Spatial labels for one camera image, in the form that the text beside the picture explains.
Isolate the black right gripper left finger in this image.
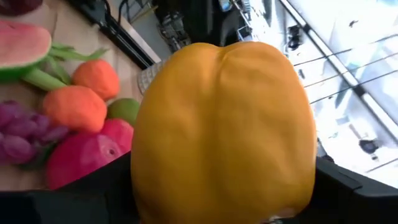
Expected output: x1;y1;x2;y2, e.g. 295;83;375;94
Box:
0;151;142;224

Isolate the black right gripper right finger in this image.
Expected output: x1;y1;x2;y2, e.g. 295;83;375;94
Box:
297;156;398;224

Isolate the green pear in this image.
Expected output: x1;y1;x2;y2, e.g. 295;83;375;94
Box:
106;98;141;127

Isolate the orange mandarin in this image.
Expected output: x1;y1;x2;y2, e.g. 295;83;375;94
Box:
72;58;121;101
42;85;108;134

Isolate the yellow bell pepper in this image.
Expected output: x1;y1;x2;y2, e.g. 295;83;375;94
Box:
130;41;318;224

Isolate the dark maroon apple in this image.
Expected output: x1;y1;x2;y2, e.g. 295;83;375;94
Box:
0;0;44;17

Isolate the pink red apple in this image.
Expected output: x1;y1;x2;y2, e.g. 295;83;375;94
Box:
45;132;131;190

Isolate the purple grape bunch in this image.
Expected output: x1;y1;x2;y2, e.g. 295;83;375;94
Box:
0;99;70;166

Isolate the overhead rig bar with lights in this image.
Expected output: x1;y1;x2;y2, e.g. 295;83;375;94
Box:
278;0;398;141

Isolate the celery stalk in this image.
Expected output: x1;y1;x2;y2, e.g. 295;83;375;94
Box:
20;42;108;93

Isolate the watermelon slice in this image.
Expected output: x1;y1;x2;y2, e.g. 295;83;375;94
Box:
0;20;53;82

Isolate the black aluminium table frame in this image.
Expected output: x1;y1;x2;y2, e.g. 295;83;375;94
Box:
63;0;162;71

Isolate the black round ceiling camera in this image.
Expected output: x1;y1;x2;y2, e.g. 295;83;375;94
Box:
286;24;304;51

